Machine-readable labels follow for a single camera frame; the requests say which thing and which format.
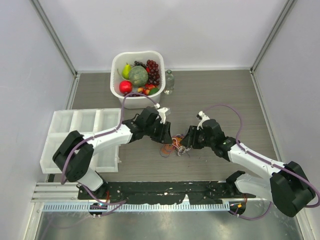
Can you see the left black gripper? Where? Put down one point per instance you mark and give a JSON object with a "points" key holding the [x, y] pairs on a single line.
{"points": [[164, 137]]}

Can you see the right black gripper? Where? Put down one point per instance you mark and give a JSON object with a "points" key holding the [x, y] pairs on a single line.
{"points": [[190, 139]]}

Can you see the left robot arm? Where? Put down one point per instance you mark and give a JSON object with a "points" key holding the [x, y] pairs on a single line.
{"points": [[74, 155]]}

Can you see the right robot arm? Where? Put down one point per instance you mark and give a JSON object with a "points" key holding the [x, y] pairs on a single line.
{"points": [[283, 184]]}

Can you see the green lime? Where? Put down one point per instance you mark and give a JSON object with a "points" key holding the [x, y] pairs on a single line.
{"points": [[153, 91]]}

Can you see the peach fruit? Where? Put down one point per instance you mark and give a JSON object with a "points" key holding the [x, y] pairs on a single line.
{"points": [[146, 89]]}

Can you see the dark cherries front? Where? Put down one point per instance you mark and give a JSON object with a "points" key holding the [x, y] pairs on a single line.
{"points": [[133, 94]]}

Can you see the clear plastic bottle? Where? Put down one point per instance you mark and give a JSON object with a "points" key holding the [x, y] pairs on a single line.
{"points": [[169, 82]]}

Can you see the red grape bunch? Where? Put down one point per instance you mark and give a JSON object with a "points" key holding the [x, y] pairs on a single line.
{"points": [[153, 71]]}

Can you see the red apple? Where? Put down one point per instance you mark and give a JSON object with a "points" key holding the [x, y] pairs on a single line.
{"points": [[125, 87]]}

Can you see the green melon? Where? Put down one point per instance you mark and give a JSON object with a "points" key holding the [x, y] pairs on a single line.
{"points": [[138, 76]]}

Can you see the white fruit basket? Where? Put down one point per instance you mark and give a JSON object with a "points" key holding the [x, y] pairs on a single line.
{"points": [[117, 66]]}

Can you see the green pear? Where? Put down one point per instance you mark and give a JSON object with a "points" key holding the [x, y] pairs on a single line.
{"points": [[126, 71]]}

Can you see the dark grape bunch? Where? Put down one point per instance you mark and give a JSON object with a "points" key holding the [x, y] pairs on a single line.
{"points": [[141, 64]]}

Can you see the white compartment tray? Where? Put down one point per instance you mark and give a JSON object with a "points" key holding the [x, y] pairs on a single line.
{"points": [[85, 121]]}

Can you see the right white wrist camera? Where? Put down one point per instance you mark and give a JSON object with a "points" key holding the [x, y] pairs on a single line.
{"points": [[202, 117]]}

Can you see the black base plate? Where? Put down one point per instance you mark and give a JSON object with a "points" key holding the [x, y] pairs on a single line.
{"points": [[164, 192]]}

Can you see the slotted cable duct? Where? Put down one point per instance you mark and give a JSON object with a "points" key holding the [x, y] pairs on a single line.
{"points": [[97, 207]]}

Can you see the aluminium rail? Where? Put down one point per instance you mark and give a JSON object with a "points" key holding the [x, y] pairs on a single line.
{"points": [[55, 192]]}

